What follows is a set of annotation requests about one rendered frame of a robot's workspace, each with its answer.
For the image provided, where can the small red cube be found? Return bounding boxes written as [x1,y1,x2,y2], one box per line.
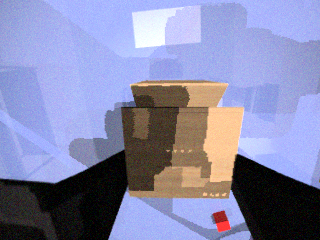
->
[212,211,231,232]

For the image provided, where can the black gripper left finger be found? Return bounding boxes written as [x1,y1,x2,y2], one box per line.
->
[0,150,128,240]

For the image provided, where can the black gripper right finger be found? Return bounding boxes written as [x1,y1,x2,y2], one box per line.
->
[231,153,320,240]

